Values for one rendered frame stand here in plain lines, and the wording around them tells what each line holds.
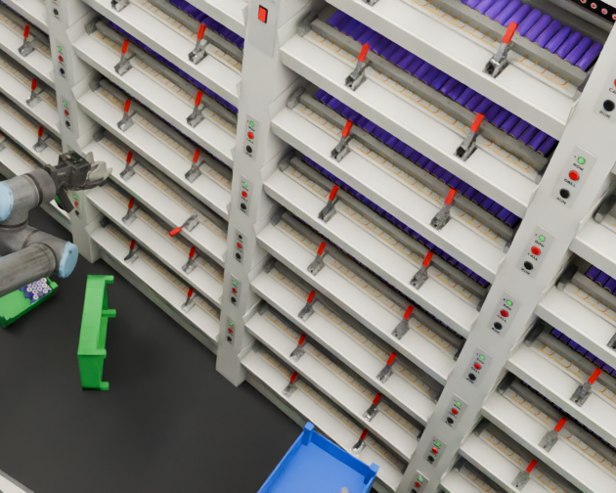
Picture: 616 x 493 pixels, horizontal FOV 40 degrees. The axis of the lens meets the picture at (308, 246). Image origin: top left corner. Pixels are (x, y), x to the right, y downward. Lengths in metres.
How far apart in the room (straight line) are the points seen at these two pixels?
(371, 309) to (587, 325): 0.58
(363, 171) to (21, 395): 1.42
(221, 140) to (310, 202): 0.29
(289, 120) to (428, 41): 0.48
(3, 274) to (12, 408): 0.79
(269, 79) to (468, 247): 0.55
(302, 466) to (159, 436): 0.69
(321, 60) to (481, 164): 0.40
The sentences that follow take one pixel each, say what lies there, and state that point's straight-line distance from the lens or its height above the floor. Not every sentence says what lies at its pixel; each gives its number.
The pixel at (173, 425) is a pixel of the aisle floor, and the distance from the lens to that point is 2.70.
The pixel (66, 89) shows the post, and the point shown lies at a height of 0.74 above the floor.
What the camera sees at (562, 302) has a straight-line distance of 1.72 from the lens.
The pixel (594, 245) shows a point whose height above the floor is 1.31.
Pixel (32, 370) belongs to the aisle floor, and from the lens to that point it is 2.84.
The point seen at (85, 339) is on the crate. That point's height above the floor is 0.20.
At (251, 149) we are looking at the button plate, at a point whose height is 1.00.
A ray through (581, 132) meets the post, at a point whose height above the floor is 1.51.
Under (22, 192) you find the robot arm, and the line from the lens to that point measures 2.26.
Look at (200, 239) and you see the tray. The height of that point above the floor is 0.54.
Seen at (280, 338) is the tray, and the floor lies 0.35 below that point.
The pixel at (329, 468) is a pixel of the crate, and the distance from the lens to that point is 2.13.
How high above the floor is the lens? 2.36
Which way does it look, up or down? 48 degrees down
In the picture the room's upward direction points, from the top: 11 degrees clockwise
